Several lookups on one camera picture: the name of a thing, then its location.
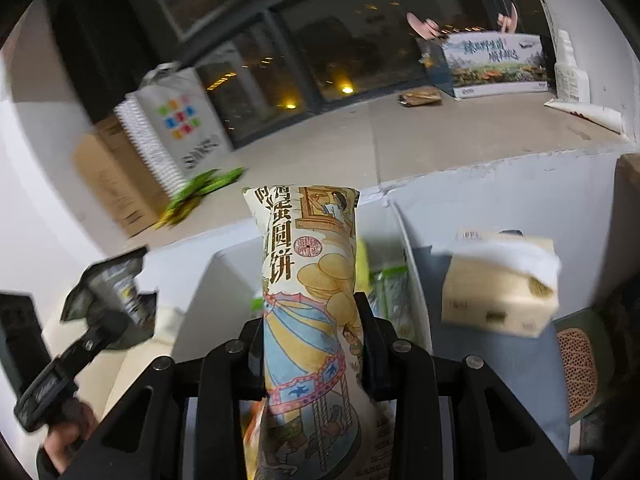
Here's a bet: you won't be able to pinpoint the white SANFU shopping bag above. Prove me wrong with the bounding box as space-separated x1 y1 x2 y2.
114 62 232 196

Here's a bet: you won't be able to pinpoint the dark snack packet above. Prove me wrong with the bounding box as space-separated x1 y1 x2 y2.
60 246 157 350

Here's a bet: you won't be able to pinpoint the illustrated egg cookie snack bag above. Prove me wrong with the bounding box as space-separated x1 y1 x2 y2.
243 184 394 479

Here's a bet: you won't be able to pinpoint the white cardboard storage box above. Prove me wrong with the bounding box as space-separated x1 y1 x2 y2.
139 152 626 361

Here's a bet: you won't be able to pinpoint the cream sofa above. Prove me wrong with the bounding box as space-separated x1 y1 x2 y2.
77 307 184 420

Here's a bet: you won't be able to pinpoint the beige tissue pack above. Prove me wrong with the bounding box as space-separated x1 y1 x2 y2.
432 230 562 338

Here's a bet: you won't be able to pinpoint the green snack packets on sill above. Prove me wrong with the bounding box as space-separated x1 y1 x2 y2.
153 167 245 230

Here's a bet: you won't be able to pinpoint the green woven stool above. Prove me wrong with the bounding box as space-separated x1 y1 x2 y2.
554 309 615 424

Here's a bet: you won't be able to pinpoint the left hand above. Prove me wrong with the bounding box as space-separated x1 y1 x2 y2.
43 401 99 474

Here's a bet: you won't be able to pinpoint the landscape printed carton box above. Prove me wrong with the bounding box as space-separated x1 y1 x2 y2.
418 32 548 100

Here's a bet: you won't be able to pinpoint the white plastic bottle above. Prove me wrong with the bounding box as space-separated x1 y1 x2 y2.
554 29 590 103

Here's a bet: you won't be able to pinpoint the brown paper scrap on sill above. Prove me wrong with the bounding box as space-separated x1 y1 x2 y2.
398 86 442 107

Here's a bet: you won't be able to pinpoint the brown cardboard box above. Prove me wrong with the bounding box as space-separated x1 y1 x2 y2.
73 116 169 237

